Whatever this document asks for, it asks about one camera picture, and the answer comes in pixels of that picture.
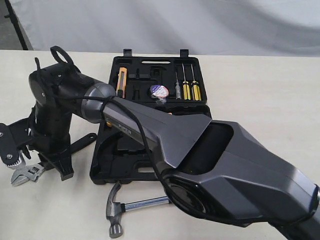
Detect yellow black screwdriver right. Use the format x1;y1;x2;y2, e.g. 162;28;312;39
191;64;202;101

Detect claw hammer black grip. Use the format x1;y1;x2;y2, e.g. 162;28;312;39
105;181;172;239

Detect yellow black screwdriver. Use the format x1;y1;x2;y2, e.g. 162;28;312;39
181;63;191;100
191;64;202;101

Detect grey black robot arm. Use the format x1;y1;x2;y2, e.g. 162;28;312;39
28;62;320;240

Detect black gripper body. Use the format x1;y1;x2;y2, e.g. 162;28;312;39
28;101;72;155

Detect black plastic tool case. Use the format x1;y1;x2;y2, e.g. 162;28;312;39
89;49;211;185

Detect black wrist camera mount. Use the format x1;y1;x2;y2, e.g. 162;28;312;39
0;118;34;170

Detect black handled adjustable wrench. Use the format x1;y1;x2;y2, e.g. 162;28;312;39
10;133;98;187

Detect clear tester screwdriver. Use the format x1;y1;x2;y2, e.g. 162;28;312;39
175;72;182;99

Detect black electrical tape roll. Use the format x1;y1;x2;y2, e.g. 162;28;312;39
149;84;169;105

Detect black backdrop stand pole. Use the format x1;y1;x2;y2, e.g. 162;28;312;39
4;0;29;51

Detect orange utility knife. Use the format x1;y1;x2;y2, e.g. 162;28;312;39
116;67;128;99

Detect yellow black screwdriver left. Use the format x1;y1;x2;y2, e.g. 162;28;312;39
181;63;191;100

